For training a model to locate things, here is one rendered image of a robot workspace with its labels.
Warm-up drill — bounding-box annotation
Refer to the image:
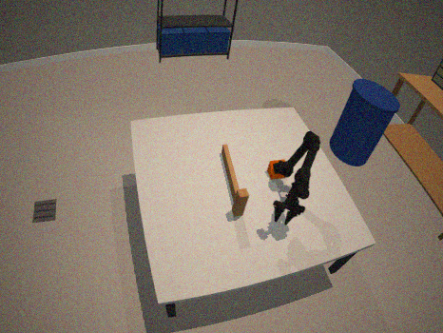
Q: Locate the wooden post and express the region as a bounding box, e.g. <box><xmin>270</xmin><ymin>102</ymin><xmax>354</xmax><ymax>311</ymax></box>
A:
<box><xmin>232</xmin><ymin>188</ymin><xmax>249</xmax><ymax>217</ymax></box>

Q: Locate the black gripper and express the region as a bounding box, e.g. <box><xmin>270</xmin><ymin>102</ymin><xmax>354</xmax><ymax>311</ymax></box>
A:
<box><xmin>273</xmin><ymin>193</ymin><xmax>300</xmax><ymax>225</ymax></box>

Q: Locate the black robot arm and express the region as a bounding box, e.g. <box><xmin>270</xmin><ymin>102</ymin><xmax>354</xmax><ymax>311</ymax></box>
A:
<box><xmin>273</xmin><ymin>131</ymin><xmax>320</xmax><ymax>214</ymax></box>

